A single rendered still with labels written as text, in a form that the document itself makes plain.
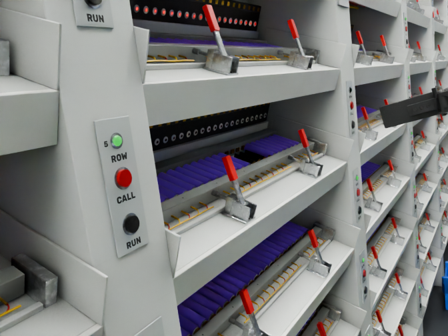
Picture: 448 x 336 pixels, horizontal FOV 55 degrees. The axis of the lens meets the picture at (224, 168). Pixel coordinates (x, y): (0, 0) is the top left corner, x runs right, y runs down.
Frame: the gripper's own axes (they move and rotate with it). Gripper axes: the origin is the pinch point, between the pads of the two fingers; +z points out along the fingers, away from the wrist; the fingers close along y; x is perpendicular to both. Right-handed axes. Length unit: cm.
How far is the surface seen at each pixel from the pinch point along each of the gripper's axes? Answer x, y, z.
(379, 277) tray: -46, 57, 30
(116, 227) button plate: -1.2, -36.6, 18.8
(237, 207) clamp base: -5.9, -13.2, 22.1
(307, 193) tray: -9.7, 7.7, 21.2
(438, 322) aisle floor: -102, 134, 38
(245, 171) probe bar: -2.3, -2.1, 26.2
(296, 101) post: 7.4, 30.4, 28.0
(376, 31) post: 25, 100, 22
